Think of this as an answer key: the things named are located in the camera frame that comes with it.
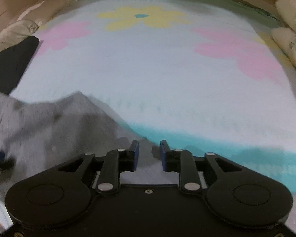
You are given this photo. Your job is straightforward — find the grey pants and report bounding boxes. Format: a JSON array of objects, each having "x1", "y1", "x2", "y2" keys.
[{"x1": 0, "y1": 93, "x2": 178, "y2": 199}]

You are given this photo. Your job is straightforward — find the white pillow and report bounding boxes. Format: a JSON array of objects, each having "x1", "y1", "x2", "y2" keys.
[{"x1": 0, "y1": 19, "x2": 39, "y2": 52}]

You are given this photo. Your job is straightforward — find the floral bed blanket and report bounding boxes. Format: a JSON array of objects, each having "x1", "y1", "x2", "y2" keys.
[{"x1": 0, "y1": 0, "x2": 296, "y2": 228}]

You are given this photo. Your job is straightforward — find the black folded garment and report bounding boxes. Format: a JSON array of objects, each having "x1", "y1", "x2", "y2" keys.
[{"x1": 0, "y1": 36, "x2": 39, "y2": 95}]

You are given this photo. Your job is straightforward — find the cream patterned pillow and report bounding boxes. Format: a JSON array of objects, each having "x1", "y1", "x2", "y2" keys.
[
  {"x1": 271, "y1": 27, "x2": 296, "y2": 68},
  {"x1": 276, "y1": 0, "x2": 296, "y2": 33}
]

